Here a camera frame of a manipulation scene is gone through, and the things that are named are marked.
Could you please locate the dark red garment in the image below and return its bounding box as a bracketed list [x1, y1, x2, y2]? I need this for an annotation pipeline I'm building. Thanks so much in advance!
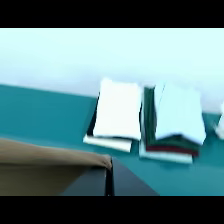
[145, 144, 200, 158]

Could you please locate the pale blue garment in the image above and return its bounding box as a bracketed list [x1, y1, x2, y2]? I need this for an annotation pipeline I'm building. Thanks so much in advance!
[153, 80, 207, 145]

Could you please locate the black garment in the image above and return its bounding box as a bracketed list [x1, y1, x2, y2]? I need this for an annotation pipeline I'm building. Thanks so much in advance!
[86, 96, 101, 137]

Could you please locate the cream garment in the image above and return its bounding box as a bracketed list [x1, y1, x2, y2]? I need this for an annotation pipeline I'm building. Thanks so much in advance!
[82, 133, 133, 153]

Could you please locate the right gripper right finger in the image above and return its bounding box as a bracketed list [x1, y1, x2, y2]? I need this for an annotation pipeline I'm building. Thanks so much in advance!
[111, 156, 160, 197]

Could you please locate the brown garment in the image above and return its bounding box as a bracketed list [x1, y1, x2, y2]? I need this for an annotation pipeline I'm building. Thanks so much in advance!
[0, 137, 113, 197]

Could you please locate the white garment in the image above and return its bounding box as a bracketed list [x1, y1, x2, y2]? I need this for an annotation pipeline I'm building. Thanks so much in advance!
[92, 77, 143, 142]
[214, 102, 224, 140]

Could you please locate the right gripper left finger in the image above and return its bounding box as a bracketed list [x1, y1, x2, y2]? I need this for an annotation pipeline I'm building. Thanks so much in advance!
[60, 165, 111, 197]

